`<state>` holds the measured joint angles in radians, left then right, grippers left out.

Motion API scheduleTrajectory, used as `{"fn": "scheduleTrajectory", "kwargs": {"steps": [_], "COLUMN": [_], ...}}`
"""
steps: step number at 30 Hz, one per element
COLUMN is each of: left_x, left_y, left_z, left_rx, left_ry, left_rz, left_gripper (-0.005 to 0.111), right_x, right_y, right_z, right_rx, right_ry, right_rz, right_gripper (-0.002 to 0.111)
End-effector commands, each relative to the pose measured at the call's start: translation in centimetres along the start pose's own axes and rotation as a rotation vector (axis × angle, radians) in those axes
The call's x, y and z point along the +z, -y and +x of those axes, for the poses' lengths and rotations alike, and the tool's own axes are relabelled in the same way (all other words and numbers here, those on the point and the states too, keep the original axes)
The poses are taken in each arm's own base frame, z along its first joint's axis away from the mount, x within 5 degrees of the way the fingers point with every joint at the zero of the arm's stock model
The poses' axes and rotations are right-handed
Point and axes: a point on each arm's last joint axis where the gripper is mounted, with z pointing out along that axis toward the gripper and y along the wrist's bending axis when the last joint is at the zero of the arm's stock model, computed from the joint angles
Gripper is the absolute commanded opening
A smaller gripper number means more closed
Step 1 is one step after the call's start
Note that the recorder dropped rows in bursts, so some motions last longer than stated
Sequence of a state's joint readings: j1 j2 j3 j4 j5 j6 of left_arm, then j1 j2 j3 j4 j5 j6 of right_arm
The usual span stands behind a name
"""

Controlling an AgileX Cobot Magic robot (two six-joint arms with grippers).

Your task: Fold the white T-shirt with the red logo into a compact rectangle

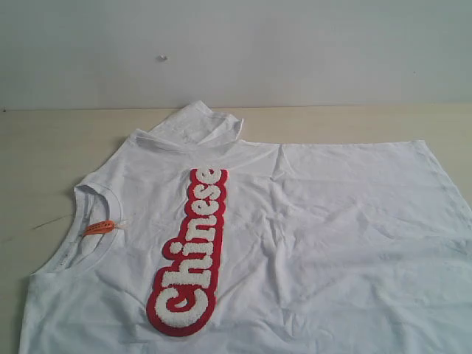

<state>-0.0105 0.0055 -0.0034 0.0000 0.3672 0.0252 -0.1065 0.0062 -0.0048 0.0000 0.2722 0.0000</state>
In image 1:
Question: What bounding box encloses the white t-shirt red lettering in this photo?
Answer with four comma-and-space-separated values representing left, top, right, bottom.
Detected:
19, 102, 471, 353

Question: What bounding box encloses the orange neck label tag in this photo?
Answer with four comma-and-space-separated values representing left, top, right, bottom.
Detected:
83, 220, 129, 237

